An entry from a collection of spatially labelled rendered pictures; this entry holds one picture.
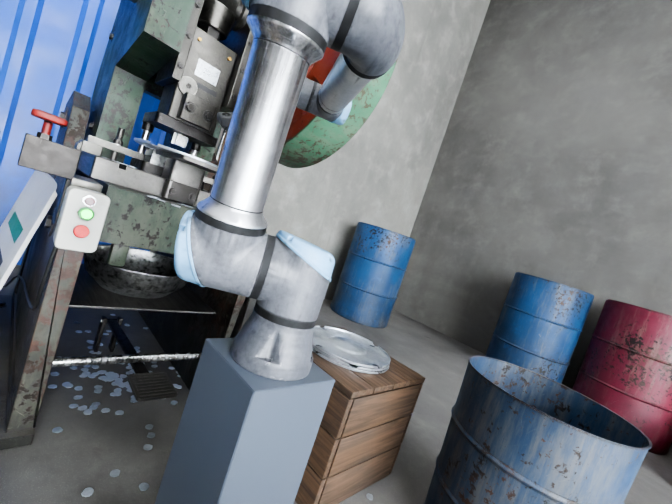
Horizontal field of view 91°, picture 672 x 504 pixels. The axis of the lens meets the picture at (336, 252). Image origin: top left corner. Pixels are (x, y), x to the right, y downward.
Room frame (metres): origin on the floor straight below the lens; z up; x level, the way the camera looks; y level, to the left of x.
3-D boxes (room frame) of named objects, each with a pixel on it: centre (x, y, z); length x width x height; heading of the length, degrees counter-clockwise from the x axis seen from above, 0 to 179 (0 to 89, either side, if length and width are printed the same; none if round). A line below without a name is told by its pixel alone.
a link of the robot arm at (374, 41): (0.70, 0.09, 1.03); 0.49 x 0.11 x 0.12; 16
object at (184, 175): (1.00, 0.50, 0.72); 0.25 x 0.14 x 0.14; 46
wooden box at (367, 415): (1.07, -0.14, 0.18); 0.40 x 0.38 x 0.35; 46
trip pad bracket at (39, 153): (0.74, 0.68, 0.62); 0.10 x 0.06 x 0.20; 136
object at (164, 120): (1.13, 0.63, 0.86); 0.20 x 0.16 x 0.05; 136
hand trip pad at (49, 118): (0.73, 0.69, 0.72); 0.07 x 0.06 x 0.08; 46
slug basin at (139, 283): (1.13, 0.63, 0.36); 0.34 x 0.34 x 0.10
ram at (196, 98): (1.10, 0.60, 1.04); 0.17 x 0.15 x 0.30; 46
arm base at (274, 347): (0.60, 0.05, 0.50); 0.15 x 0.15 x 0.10
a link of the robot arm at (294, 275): (0.60, 0.06, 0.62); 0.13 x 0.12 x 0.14; 106
